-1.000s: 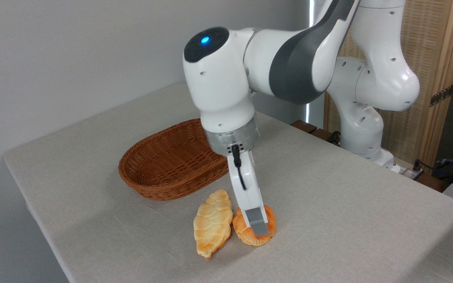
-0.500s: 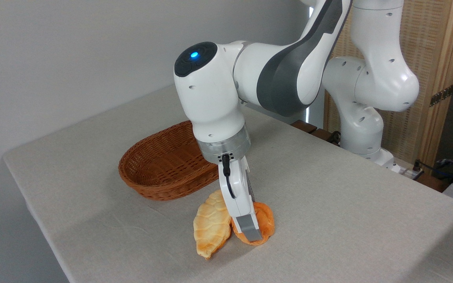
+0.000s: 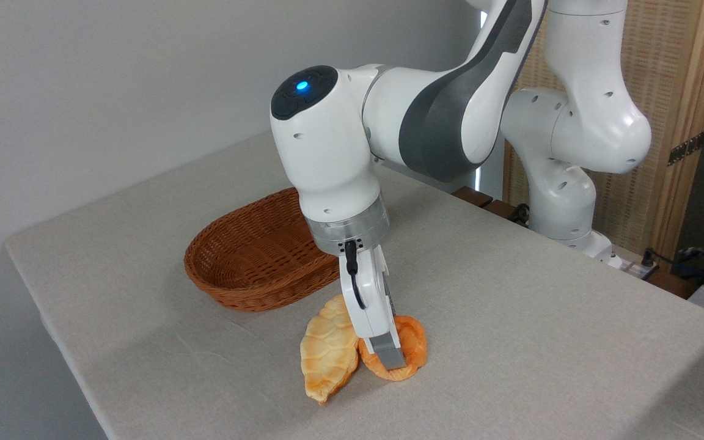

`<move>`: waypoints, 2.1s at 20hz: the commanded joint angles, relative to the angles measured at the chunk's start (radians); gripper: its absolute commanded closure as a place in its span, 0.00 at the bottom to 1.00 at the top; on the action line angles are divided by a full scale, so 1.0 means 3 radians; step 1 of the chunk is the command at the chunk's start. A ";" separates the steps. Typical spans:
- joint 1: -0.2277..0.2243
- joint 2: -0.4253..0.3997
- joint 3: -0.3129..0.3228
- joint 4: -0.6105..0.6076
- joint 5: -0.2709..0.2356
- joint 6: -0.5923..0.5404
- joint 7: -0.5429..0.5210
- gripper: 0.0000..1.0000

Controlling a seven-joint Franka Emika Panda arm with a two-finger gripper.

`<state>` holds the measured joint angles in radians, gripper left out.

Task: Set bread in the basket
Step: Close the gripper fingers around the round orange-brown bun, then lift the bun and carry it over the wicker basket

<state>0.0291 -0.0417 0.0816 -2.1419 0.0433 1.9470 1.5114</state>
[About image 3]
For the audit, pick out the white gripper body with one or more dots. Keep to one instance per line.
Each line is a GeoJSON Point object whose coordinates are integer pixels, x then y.
{"type": "Point", "coordinates": [371, 299]}

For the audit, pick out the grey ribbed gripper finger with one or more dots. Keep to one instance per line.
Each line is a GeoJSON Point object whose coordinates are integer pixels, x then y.
{"type": "Point", "coordinates": [388, 354]}

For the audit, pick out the round orange braided bread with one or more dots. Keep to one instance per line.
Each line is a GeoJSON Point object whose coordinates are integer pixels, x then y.
{"type": "Point", "coordinates": [414, 348]}

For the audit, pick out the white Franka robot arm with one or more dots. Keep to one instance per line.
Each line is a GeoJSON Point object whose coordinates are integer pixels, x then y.
{"type": "Point", "coordinates": [327, 159]}

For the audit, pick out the long pale braided bread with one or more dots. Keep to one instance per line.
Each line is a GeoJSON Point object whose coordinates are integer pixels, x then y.
{"type": "Point", "coordinates": [327, 351]}

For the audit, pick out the brown oval wicker basket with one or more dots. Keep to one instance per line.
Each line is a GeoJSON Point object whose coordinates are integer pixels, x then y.
{"type": "Point", "coordinates": [248, 263]}

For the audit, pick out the grey tablecloth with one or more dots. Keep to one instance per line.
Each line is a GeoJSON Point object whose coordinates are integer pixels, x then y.
{"type": "Point", "coordinates": [511, 354]}

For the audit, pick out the brown wooden block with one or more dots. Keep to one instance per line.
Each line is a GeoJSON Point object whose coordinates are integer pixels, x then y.
{"type": "Point", "coordinates": [473, 196]}
{"type": "Point", "coordinates": [502, 211]}

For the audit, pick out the black plug on power strip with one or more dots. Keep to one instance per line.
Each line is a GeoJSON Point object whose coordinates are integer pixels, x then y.
{"type": "Point", "coordinates": [649, 258]}

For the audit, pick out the metal screen hinge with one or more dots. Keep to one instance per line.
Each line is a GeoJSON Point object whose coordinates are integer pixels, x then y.
{"type": "Point", "coordinates": [687, 148]}

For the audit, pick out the wooden rattan folding screen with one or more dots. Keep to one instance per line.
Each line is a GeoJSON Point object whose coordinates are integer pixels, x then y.
{"type": "Point", "coordinates": [663, 61]}

